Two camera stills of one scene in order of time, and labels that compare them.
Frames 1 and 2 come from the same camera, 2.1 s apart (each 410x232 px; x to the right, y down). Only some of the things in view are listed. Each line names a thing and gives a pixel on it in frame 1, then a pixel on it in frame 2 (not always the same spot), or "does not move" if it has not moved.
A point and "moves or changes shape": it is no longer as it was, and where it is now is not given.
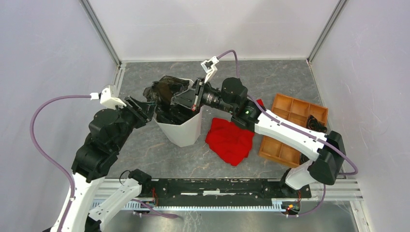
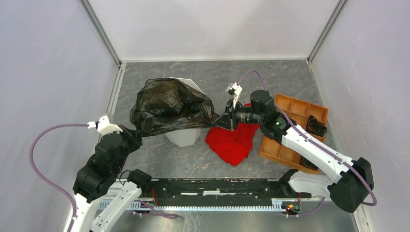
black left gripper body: [141, 113] → [130, 137]
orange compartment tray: [295, 110] does not move
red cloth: [231, 142] does not move
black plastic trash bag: [160, 95] moves or changes shape
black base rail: [221, 190] does not move
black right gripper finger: [187, 98] → [223, 121]
